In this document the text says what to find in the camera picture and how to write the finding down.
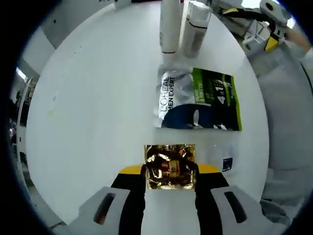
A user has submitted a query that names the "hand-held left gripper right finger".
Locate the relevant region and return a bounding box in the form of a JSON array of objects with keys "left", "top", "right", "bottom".
[{"left": 194, "top": 163, "right": 269, "bottom": 235}]

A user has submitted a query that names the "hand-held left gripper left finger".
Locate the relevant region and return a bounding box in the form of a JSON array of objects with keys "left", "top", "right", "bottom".
[{"left": 69, "top": 164, "right": 147, "bottom": 235}]

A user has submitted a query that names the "white skincare sachet blue logo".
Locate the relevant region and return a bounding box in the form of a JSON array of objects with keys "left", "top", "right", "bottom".
[{"left": 211, "top": 144, "right": 235, "bottom": 173}]

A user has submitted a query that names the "gold foil skincare sachet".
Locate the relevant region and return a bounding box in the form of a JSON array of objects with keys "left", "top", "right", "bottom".
[{"left": 143, "top": 143, "right": 196, "bottom": 190}]

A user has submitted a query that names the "small clear-capped skincare bottle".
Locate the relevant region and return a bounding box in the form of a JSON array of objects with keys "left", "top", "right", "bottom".
[{"left": 180, "top": 0, "right": 213, "bottom": 59}]

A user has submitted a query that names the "white skincare tube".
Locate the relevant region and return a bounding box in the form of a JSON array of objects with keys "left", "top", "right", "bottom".
[{"left": 159, "top": 0, "right": 184, "bottom": 64}]

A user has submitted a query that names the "green black skincare mask sachet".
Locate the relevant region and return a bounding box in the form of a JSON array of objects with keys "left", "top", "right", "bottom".
[{"left": 153, "top": 67, "right": 243, "bottom": 132}]

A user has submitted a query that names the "person's white shirt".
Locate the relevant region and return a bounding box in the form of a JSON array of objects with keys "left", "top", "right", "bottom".
[{"left": 246, "top": 47, "right": 313, "bottom": 221}]

